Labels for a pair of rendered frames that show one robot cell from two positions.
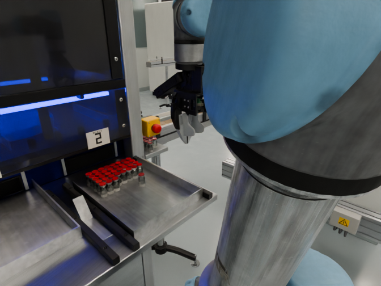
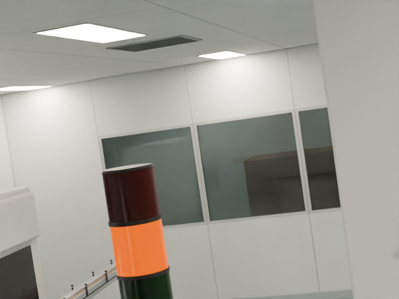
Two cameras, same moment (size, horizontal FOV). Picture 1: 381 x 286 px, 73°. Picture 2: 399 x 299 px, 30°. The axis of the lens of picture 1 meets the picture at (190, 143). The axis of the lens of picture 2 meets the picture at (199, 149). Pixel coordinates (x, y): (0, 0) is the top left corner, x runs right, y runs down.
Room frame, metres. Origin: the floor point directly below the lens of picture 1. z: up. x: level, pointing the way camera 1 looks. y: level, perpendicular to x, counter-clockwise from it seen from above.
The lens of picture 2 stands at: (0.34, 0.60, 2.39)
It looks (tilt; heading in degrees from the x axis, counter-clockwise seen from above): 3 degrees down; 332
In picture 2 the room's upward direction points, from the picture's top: 8 degrees counter-clockwise
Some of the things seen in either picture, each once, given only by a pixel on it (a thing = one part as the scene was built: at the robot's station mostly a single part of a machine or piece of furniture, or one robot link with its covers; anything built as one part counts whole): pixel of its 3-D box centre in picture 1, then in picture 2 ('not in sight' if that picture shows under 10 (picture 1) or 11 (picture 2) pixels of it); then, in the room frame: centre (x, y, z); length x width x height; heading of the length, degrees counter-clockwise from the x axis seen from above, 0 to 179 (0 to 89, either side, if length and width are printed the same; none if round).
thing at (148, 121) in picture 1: (149, 126); not in sight; (1.05, 0.18, 0.99); 0.08 x 0.07 x 0.07; 47
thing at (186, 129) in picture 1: (187, 130); not in sight; (0.63, 0.01, 1.13); 0.06 x 0.03 x 0.09; 47
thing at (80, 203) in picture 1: (91, 216); not in sight; (0.56, 0.26, 0.91); 0.14 x 0.03 x 0.06; 48
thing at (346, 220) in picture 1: (344, 219); not in sight; (1.04, -0.78, 0.50); 0.12 x 0.05 x 0.09; 47
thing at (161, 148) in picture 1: (147, 148); not in sight; (1.09, 0.20, 0.87); 0.14 x 0.13 x 0.02; 47
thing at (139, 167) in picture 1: (121, 177); not in sight; (0.77, 0.24, 0.90); 0.18 x 0.02 x 0.05; 137
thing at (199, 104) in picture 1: (192, 88); not in sight; (0.64, 0.00, 1.23); 0.09 x 0.08 x 0.12; 47
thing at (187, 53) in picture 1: (190, 54); not in sight; (0.64, 0.00, 1.32); 0.08 x 0.08 x 0.05
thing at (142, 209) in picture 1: (136, 189); not in sight; (0.71, 0.17, 0.90); 0.34 x 0.26 x 0.04; 47
